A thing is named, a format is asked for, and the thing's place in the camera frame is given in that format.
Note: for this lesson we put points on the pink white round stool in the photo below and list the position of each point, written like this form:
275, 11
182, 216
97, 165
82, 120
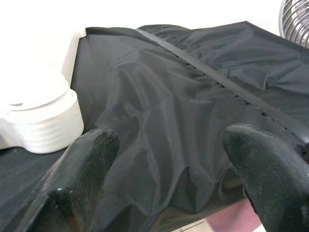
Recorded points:
229, 217

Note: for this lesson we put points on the white standing fan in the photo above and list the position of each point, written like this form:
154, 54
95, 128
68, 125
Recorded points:
297, 24

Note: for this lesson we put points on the white plastic children table top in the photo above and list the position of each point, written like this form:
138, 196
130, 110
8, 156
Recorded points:
48, 135

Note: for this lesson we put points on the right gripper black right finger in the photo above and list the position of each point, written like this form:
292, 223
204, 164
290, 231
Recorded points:
272, 181

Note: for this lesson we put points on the black table cloth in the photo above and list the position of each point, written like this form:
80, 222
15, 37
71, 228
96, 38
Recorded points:
169, 96

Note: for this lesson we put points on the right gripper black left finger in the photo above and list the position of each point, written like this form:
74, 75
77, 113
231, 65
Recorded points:
77, 181

